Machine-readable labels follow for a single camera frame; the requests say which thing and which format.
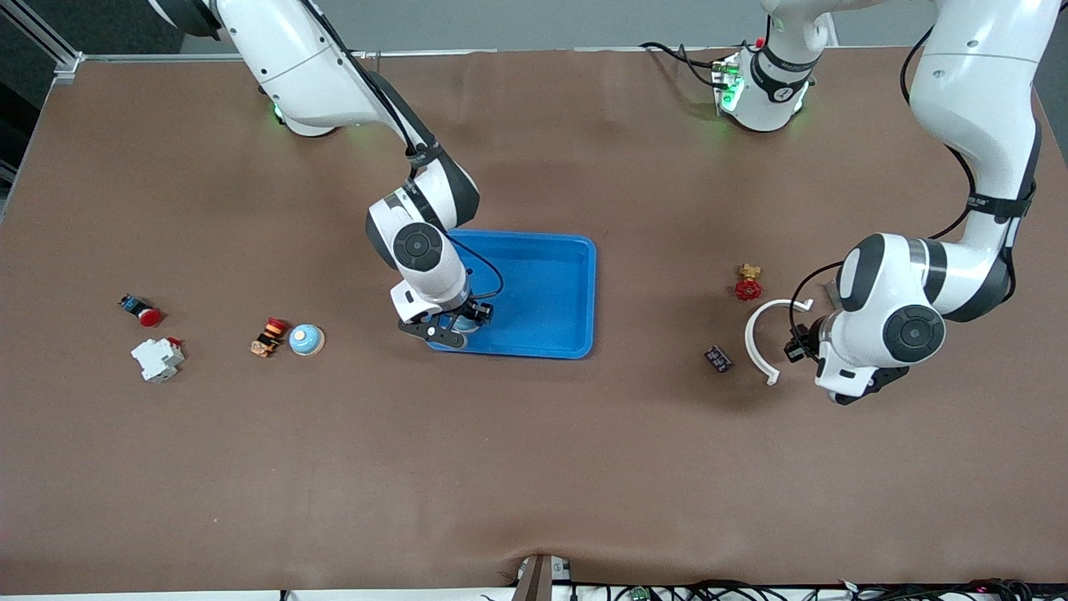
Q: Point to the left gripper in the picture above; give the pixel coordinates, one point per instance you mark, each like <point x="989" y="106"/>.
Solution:
<point x="802" y="342"/>

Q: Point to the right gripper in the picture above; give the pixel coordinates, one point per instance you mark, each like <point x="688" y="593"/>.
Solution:
<point x="472" y="312"/>

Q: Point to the light blue call bell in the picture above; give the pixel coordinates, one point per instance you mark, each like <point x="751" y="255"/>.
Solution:
<point x="465" y="325"/>
<point x="306" y="340"/>

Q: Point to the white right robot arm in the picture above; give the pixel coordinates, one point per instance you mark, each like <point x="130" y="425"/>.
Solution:
<point x="284" y="58"/>

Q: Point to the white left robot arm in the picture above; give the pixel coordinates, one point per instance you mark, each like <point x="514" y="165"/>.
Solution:
<point x="976" y="83"/>

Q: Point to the blue plastic tray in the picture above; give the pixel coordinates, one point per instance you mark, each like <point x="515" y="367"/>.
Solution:
<point x="542" y="292"/>

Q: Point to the red handwheel brass valve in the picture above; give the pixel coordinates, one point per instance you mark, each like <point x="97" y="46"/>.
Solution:
<point x="748" y="288"/>

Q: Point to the red orange emergency stop button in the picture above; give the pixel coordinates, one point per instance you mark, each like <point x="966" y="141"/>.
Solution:
<point x="270" y="337"/>

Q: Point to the white circuit breaker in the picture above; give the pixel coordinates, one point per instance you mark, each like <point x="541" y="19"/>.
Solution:
<point x="157" y="361"/>

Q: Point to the white curved plastic bracket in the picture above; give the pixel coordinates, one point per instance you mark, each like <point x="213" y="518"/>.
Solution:
<point x="749" y="338"/>

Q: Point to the grey metal camera bracket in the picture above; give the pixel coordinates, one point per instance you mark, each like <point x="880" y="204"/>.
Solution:
<point x="538" y="580"/>

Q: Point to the red push button switch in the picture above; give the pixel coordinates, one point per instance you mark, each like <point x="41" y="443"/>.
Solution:
<point x="147" y="315"/>

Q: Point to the aluminium table edge rail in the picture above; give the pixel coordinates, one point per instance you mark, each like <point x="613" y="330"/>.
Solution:
<point x="167" y="58"/>

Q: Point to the aluminium frame profile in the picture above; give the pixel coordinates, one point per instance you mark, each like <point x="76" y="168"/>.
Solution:
<point x="50" y="37"/>

